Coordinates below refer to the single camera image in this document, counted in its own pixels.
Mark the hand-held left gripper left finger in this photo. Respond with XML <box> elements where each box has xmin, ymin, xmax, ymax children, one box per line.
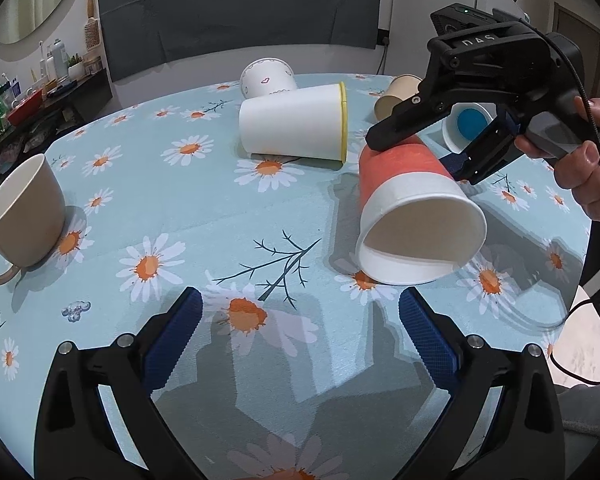
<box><xmin>34</xmin><ymin>287</ymin><xmax>203</xmax><ymax>480</ymax></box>

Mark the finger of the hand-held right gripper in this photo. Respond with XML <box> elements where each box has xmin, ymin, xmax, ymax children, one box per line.
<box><xmin>366</xmin><ymin>80</ymin><xmax>461</xmax><ymax>153</ymax></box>
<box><xmin>440</xmin><ymin>119</ymin><xmax>526</xmax><ymax>187</ymax></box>

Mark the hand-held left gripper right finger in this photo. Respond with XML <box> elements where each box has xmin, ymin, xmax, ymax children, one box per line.
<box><xmin>399</xmin><ymin>287</ymin><xmax>566</xmax><ymax>480</ymax></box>

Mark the red and white paper cup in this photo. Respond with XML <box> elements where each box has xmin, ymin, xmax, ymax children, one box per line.
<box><xmin>355</xmin><ymin>132</ymin><xmax>488</xmax><ymax>286</ymax></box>

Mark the brown paper cup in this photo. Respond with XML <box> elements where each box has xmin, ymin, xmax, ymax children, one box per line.
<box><xmin>373</xmin><ymin>74</ymin><xmax>423</xmax><ymax>122</ymax></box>

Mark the white cup blue inside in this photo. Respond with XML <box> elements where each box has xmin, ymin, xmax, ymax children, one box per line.
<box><xmin>441</xmin><ymin>101</ymin><xmax>496</xmax><ymax>153</ymax></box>

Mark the white paper cup yellow rim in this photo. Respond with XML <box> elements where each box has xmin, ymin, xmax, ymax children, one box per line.
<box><xmin>238</xmin><ymin>82</ymin><xmax>349</xmax><ymax>165</ymax></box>

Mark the white paper cup heart print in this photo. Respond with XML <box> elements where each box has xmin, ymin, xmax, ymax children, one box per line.
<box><xmin>239</xmin><ymin>57</ymin><xmax>299</xmax><ymax>100</ymax></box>

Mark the person's right hand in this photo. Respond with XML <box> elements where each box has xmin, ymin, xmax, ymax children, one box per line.
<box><xmin>515</xmin><ymin>97</ymin><xmax>600</xmax><ymax>222</ymax></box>

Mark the brown door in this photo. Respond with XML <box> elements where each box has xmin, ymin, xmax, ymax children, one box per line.
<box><xmin>552</xmin><ymin>2</ymin><xmax>600</xmax><ymax>63</ymax></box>

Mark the daisy print tablecloth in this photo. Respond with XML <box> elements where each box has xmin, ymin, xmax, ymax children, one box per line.
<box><xmin>0</xmin><ymin>72</ymin><xmax>593</xmax><ymax>480</ymax></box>

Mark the pale pink floor mat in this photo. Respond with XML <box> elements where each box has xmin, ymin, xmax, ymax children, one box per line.
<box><xmin>554</xmin><ymin>285</ymin><xmax>600</xmax><ymax>387</ymax></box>

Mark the person's grey clothing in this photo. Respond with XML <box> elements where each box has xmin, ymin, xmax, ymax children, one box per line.
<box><xmin>550</xmin><ymin>220</ymin><xmax>600</xmax><ymax>461</ymax></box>

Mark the beige ceramic mug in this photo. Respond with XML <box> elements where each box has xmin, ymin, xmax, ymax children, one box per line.
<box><xmin>0</xmin><ymin>153</ymin><xmax>67</xmax><ymax>287</ymax></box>

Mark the dark grey chair back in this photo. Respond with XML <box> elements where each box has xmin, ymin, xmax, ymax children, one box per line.
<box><xmin>96</xmin><ymin>0</ymin><xmax>385</xmax><ymax>83</ymax></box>

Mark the dark side shelf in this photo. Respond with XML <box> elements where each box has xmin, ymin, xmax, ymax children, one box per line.
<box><xmin>0</xmin><ymin>67</ymin><xmax>113</xmax><ymax>171</ymax></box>

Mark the red box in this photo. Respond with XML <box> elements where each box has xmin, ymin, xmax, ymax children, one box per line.
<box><xmin>7</xmin><ymin>91</ymin><xmax>44</xmax><ymax>126</ymax></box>

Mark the white bottle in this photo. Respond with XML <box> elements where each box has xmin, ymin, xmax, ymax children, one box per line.
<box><xmin>47</xmin><ymin>40</ymin><xmax>69</xmax><ymax>79</ymax></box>

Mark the wooden hairbrush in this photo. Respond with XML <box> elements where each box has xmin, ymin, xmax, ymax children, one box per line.
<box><xmin>83</xmin><ymin>15</ymin><xmax>101</xmax><ymax>54</ymax></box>

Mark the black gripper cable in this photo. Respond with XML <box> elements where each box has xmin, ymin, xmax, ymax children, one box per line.
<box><xmin>522</xmin><ymin>17</ymin><xmax>600</xmax><ymax>388</ymax></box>

